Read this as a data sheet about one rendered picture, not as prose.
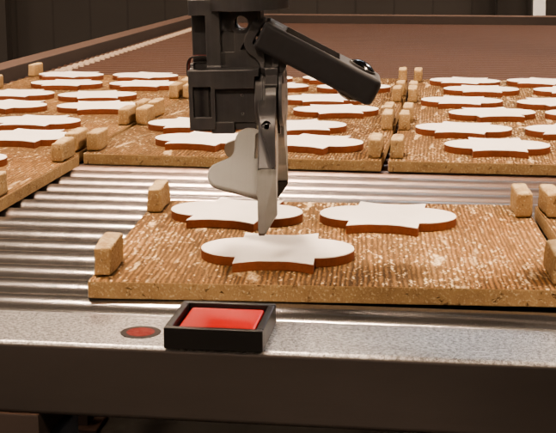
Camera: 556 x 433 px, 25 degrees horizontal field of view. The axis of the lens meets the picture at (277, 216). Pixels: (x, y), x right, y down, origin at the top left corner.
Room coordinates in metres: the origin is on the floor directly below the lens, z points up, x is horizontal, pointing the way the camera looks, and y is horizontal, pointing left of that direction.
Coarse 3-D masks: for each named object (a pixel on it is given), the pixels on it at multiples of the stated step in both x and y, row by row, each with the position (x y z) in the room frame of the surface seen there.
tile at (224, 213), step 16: (176, 208) 1.28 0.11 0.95; (192, 208) 1.28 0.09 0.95; (208, 208) 1.28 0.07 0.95; (224, 208) 1.28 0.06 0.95; (240, 208) 1.28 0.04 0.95; (256, 208) 1.28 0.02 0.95; (288, 208) 1.28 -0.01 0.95; (192, 224) 1.23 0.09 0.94; (208, 224) 1.23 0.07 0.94; (224, 224) 1.23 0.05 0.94; (240, 224) 1.22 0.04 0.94; (256, 224) 1.22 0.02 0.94; (272, 224) 1.23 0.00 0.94; (288, 224) 1.24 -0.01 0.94
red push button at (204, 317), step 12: (192, 312) 0.95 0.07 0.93; (204, 312) 0.95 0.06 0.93; (216, 312) 0.95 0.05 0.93; (228, 312) 0.95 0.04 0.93; (240, 312) 0.95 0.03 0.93; (252, 312) 0.95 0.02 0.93; (264, 312) 0.96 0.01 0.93; (180, 324) 0.92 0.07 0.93; (192, 324) 0.92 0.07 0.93; (204, 324) 0.92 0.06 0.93; (216, 324) 0.92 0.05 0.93; (228, 324) 0.92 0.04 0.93; (240, 324) 0.92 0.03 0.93; (252, 324) 0.92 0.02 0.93
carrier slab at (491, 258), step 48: (144, 240) 1.18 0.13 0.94; (192, 240) 1.18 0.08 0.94; (336, 240) 1.18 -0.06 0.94; (384, 240) 1.18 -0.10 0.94; (432, 240) 1.18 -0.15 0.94; (480, 240) 1.18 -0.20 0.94; (528, 240) 1.18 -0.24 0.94; (96, 288) 1.02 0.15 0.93; (144, 288) 1.02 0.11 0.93; (192, 288) 1.02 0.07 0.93; (240, 288) 1.02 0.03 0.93; (288, 288) 1.01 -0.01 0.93; (336, 288) 1.01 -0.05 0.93; (384, 288) 1.01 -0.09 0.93; (432, 288) 1.00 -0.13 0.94; (480, 288) 1.00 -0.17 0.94; (528, 288) 1.00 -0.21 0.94
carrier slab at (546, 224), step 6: (540, 210) 1.31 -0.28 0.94; (540, 216) 1.30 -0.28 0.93; (546, 216) 1.28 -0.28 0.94; (540, 222) 1.30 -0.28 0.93; (546, 222) 1.26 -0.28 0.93; (552, 222) 1.26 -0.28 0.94; (546, 228) 1.26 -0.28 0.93; (552, 228) 1.23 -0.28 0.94; (546, 234) 1.25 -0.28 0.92; (552, 234) 1.22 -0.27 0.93
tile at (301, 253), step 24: (216, 240) 1.14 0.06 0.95; (240, 240) 1.14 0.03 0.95; (264, 240) 1.14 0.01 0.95; (288, 240) 1.14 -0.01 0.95; (312, 240) 1.14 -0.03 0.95; (216, 264) 1.08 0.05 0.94; (240, 264) 1.05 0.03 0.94; (264, 264) 1.06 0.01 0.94; (288, 264) 1.06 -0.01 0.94; (312, 264) 1.05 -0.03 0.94; (336, 264) 1.07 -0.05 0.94
